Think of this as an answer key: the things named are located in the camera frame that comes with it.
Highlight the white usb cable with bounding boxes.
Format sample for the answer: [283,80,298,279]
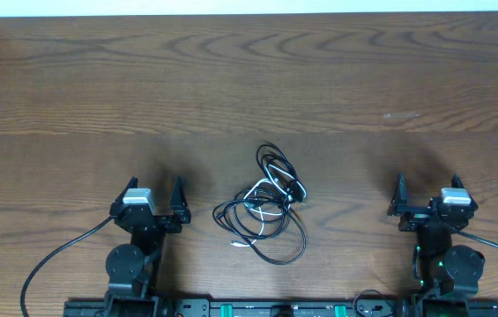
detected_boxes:
[229,163,308,247]

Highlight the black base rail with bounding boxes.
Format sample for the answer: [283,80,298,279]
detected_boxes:
[63,298,498,317]

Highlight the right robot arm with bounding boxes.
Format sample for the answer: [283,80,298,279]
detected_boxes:
[387,173,485,316]

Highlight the black usb cable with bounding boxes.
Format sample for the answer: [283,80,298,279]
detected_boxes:
[212,141,308,266]

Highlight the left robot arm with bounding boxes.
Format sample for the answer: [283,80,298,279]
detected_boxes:
[105,177,191,316]

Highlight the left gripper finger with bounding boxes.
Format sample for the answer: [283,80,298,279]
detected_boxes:
[114,177,138,204]
[169,177,190,216]

